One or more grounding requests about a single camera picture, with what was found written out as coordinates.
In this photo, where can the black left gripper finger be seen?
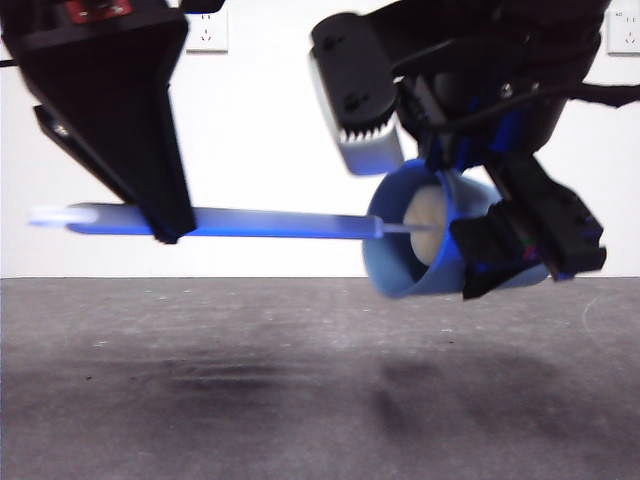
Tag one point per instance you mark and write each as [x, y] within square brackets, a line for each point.
[50, 122]
[125, 115]

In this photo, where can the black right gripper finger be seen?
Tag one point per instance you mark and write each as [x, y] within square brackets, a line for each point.
[500, 250]

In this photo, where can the blue ribbed plastic cup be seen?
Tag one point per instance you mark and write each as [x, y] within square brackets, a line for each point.
[390, 270]

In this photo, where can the grey cup brush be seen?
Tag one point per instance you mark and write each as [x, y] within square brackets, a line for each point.
[280, 227]

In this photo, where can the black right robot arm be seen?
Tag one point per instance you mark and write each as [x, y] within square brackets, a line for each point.
[500, 45]

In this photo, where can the white wall socket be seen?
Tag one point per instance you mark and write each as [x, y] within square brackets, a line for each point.
[207, 36]
[625, 35]

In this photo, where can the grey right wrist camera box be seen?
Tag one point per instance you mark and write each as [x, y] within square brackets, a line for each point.
[350, 75]

